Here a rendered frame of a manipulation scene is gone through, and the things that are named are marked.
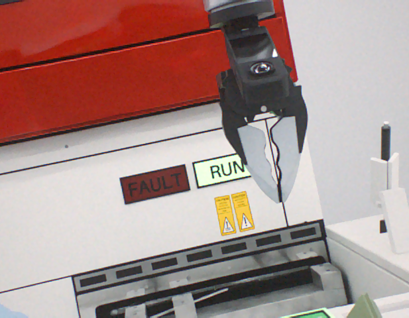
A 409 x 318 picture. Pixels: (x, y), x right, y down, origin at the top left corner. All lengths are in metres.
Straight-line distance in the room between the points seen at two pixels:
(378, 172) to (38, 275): 0.63
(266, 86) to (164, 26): 0.65
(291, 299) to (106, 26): 0.54
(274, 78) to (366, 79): 2.27
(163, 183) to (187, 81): 0.19
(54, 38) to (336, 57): 1.75
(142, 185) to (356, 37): 1.72
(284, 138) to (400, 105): 2.22
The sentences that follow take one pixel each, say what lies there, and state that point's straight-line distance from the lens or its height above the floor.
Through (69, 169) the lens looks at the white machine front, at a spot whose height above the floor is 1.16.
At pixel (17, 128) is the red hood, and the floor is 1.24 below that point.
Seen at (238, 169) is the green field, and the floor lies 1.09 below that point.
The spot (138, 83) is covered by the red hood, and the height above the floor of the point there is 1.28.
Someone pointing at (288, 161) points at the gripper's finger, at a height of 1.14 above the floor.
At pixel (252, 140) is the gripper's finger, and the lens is 0.88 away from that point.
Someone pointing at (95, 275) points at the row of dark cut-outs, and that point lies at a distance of 1.49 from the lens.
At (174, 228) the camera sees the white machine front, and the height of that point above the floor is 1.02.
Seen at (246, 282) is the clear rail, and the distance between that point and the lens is 1.50.
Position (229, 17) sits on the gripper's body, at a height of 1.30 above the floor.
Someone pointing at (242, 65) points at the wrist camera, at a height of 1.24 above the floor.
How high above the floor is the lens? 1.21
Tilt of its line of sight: 3 degrees down
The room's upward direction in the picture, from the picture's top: 12 degrees counter-clockwise
